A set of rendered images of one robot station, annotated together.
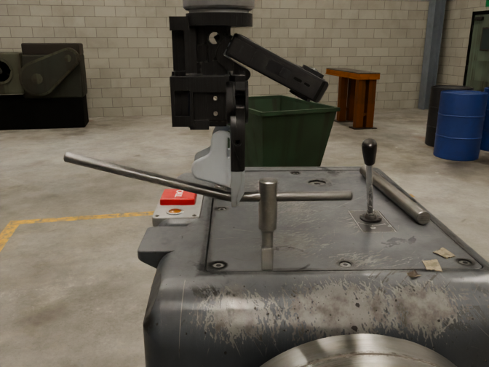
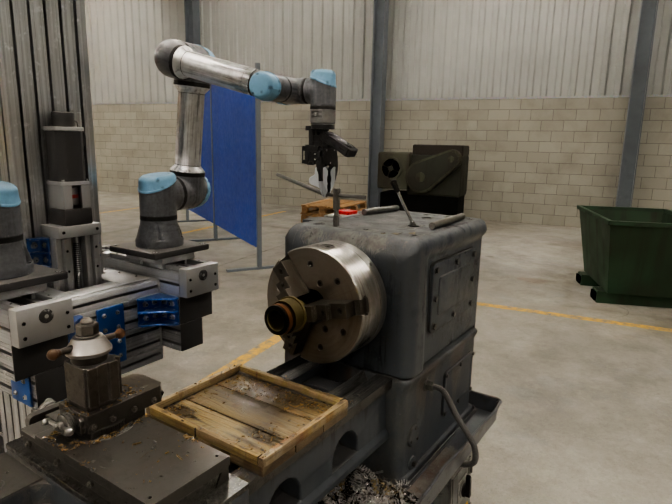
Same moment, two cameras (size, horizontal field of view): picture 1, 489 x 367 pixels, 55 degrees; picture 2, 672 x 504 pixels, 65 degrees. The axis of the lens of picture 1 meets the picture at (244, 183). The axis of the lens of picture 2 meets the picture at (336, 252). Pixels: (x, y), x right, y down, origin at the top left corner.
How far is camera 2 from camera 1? 122 cm
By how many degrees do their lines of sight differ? 35
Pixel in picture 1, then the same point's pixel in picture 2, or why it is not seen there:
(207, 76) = (313, 146)
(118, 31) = (509, 135)
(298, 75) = (340, 146)
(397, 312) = (365, 242)
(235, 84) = (320, 149)
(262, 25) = not seen: outside the picture
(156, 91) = (540, 198)
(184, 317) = (296, 233)
